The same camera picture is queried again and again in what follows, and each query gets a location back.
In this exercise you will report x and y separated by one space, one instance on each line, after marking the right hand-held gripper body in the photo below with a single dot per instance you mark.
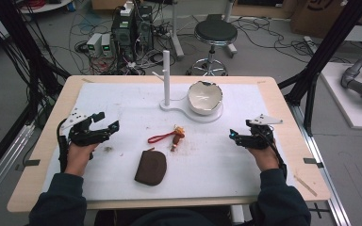
259 136

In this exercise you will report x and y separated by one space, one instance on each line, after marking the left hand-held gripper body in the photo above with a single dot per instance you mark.
83 133

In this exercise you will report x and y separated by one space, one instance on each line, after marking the person's right hand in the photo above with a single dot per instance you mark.
265 158

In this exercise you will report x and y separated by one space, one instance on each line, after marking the person's left hand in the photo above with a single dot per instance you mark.
78 157

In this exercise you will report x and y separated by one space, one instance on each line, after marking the wooden table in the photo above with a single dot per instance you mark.
298 141

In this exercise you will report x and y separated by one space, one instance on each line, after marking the white ceramic bowl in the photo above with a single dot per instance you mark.
205 98

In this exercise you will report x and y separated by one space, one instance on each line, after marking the white foam mat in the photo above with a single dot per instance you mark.
122 175

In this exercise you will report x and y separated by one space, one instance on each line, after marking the brown zip pouch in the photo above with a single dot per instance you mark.
151 167

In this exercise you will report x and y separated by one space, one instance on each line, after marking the black tape piece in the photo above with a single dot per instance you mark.
31 162
312 161

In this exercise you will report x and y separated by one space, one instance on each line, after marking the white stand with pole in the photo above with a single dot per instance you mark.
167 91

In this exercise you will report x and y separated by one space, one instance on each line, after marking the grey power supply unit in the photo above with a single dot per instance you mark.
94 44
106 44

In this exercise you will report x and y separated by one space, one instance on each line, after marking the white platform board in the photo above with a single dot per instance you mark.
342 103

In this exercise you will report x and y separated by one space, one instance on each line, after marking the black round stool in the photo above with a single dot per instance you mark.
216 33

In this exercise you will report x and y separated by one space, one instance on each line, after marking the grey metal table leg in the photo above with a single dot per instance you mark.
176 34
231 28

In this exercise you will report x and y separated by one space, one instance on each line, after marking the person's torso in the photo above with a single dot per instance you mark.
169 218

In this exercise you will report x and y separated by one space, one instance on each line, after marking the white power strip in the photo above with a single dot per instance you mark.
127 8

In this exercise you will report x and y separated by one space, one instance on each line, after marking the round white table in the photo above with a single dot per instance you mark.
44 5

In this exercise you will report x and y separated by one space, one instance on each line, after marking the cardboard box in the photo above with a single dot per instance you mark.
317 17

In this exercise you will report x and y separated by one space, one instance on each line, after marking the aluminium rail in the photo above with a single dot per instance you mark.
326 182
3 163

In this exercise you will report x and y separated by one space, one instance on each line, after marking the black metal frame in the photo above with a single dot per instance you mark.
15 34
323 50

